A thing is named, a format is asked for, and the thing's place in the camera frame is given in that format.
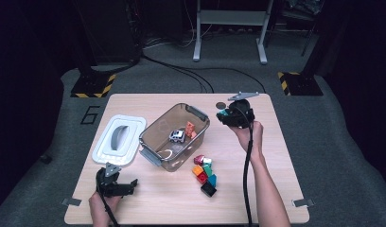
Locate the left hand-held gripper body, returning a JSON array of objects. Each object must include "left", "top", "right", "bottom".
[{"left": 96, "top": 162, "right": 123, "bottom": 199}]

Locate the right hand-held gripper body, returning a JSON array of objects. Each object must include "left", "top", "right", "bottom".
[{"left": 227, "top": 91, "right": 260, "bottom": 130}]

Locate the long orange-red toy brick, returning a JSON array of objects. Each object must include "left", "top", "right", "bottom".
[{"left": 184, "top": 121, "right": 196, "bottom": 137}]

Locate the white toy car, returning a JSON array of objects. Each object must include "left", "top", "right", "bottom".
[{"left": 168, "top": 129, "right": 186, "bottom": 145}]

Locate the green toy brick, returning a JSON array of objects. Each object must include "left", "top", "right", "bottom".
[{"left": 202, "top": 164, "right": 215, "bottom": 178}]

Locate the clear brown storage box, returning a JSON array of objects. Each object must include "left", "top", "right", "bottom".
[{"left": 138, "top": 102, "right": 212, "bottom": 173}]

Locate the white lid with grey handle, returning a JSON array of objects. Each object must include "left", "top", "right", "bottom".
[{"left": 92, "top": 113, "right": 148, "bottom": 167}]

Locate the black toy brick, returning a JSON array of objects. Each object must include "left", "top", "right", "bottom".
[{"left": 200, "top": 182, "right": 218, "bottom": 198}]

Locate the person's right hand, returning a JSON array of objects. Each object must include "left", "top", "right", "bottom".
[{"left": 230, "top": 120, "right": 265, "bottom": 161}]

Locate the person's left hand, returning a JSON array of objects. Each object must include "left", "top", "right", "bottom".
[{"left": 88, "top": 191, "right": 121, "bottom": 218}]

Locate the grey table corner tab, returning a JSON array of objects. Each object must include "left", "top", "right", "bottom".
[
  {"left": 61, "top": 198, "right": 82, "bottom": 207},
  {"left": 291, "top": 198, "right": 316, "bottom": 208}
]

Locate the black yellow-striped stand base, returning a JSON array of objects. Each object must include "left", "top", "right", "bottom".
[
  {"left": 70, "top": 73, "right": 117, "bottom": 98},
  {"left": 277, "top": 71, "right": 325, "bottom": 96}
]

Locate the white metal stand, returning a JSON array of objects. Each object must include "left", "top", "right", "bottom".
[{"left": 192, "top": 0, "right": 275, "bottom": 65}]

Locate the dark curtain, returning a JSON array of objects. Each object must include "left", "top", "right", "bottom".
[
  {"left": 320, "top": 0, "right": 386, "bottom": 190},
  {"left": 0, "top": 0, "right": 64, "bottom": 212}
]

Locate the dark cabinet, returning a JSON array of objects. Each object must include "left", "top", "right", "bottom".
[{"left": 72, "top": 0, "right": 143, "bottom": 65}]

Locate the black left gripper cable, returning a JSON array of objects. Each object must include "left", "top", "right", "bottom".
[{"left": 96, "top": 176, "right": 121, "bottom": 227}]

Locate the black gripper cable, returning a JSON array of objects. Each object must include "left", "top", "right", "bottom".
[
  {"left": 96, "top": 176, "right": 121, "bottom": 227},
  {"left": 235, "top": 105, "right": 255, "bottom": 227}
]

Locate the thin black floor cable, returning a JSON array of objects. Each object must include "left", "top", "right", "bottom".
[
  {"left": 142, "top": 55, "right": 215, "bottom": 95},
  {"left": 142, "top": 56, "right": 208, "bottom": 95},
  {"left": 181, "top": 66, "right": 267, "bottom": 95}
]

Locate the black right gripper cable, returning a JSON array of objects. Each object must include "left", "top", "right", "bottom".
[{"left": 235, "top": 105, "right": 255, "bottom": 227}]

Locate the white floor cable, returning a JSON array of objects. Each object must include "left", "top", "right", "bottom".
[{"left": 143, "top": 36, "right": 195, "bottom": 50}]

